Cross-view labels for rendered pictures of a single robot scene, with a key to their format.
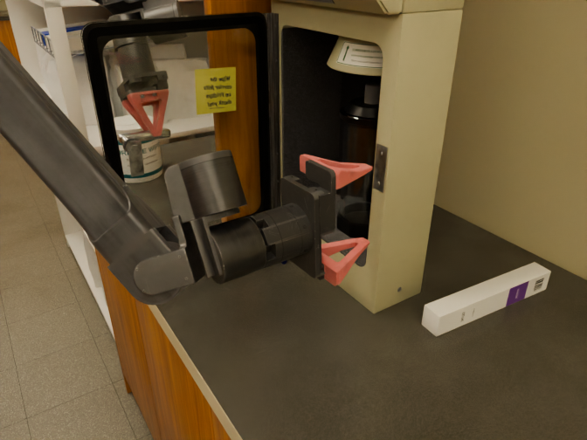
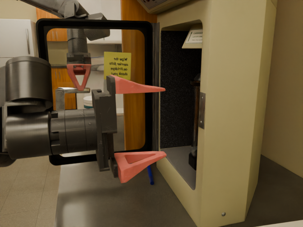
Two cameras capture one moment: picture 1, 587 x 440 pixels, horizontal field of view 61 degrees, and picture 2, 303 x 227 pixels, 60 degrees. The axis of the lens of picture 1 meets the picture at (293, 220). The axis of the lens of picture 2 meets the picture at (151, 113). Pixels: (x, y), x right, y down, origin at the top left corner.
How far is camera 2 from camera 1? 0.29 m
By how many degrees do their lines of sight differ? 21
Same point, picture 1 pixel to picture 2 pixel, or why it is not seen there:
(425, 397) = not seen: outside the picture
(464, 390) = not seen: outside the picture
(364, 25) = (194, 10)
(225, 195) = (25, 87)
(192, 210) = (5, 99)
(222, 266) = (6, 141)
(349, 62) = (191, 41)
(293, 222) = (80, 118)
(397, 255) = (219, 183)
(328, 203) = (108, 105)
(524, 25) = not seen: outside the picture
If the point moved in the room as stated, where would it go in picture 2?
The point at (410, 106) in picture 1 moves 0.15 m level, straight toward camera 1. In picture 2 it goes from (223, 63) to (192, 68)
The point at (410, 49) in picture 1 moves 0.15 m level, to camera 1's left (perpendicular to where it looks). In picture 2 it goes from (220, 19) to (139, 21)
